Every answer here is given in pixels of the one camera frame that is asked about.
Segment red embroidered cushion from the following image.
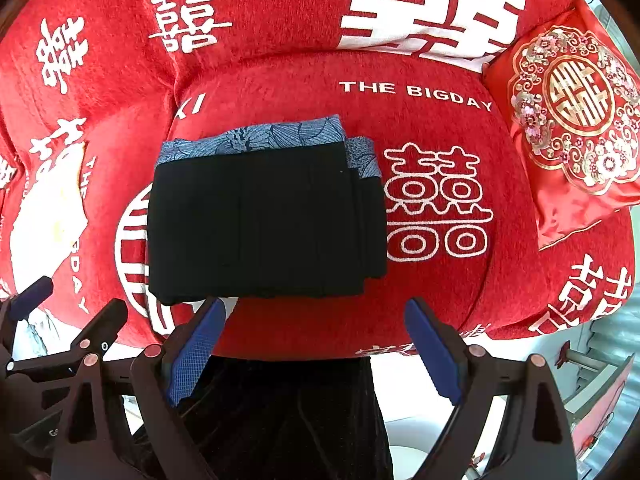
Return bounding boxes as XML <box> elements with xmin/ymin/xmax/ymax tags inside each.
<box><xmin>482</xmin><ymin>0</ymin><xmax>640</xmax><ymax>251</ymax></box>

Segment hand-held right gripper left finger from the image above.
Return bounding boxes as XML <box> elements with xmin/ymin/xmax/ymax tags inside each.
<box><xmin>50</xmin><ymin>297</ymin><xmax>228</xmax><ymax>480</ymax></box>

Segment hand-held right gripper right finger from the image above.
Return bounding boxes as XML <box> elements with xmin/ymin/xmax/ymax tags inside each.
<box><xmin>402</xmin><ymin>296</ymin><xmax>578</xmax><ymax>480</ymax></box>

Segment white printed cloth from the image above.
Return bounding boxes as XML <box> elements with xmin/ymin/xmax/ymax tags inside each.
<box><xmin>9</xmin><ymin>142</ymin><xmax>92</xmax><ymax>361</ymax></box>

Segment red printed sofa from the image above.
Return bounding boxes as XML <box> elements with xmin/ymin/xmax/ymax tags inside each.
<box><xmin>0</xmin><ymin>0</ymin><xmax>640</xmax><ymax>361</ymax></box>

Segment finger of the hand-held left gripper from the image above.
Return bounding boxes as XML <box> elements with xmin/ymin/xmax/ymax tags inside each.
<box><xmin>4</xmin><ymin>298</ymin><xmax>130</xmax><ymax>376</ymax></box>
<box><xmin>0</xmin><ymin>275</ymin><xmax>55</xmax><ymax>367</ymax></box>

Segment person's legs in dark clothing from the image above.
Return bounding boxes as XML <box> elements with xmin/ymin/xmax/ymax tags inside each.
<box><xmin>120</xmin><ymin>355</ymin><xmax>393</xmax><ymax>480</ymax></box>

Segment pink printed board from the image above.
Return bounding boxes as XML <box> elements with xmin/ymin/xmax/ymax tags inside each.
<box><xmin>570</xmin><ymin>360</ymin><xmax>633</xmax><ymax>461</ymax></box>

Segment black pants with blue waistband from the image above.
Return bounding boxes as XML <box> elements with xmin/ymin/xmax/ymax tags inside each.
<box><xmin>146</xmin><ymin>115</ymin><xmax>390</xmax><ymax>307</ymax></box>

